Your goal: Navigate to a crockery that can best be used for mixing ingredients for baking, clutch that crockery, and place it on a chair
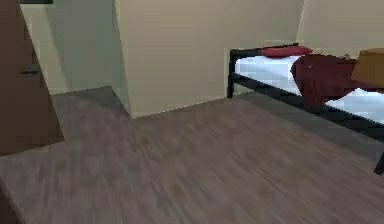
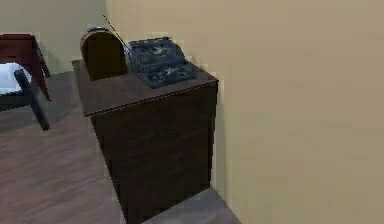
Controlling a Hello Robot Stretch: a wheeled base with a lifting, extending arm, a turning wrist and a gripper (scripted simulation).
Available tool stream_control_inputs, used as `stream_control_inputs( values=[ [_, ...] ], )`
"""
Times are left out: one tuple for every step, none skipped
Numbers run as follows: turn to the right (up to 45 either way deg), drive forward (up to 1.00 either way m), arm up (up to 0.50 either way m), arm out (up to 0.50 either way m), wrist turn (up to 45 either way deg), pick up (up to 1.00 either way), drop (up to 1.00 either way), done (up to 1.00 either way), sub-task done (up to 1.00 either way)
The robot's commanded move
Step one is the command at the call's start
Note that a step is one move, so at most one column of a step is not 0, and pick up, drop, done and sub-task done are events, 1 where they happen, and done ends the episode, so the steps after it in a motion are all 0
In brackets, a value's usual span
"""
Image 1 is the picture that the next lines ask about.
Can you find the red pillow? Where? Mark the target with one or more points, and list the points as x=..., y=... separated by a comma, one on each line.
x=286, y=51

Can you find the dark red blanket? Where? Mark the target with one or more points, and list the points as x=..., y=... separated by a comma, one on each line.
x=321, y=80

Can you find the brown room door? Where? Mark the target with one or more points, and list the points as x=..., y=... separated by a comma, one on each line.
x=20, y=100

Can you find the brown cardboard box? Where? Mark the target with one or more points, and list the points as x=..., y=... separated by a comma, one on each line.
x=370, y=66

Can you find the dark framed picture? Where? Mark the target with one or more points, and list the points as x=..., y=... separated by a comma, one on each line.
x=36, y=1

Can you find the black frame bed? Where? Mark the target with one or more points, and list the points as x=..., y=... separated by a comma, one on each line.
x=263, y=71

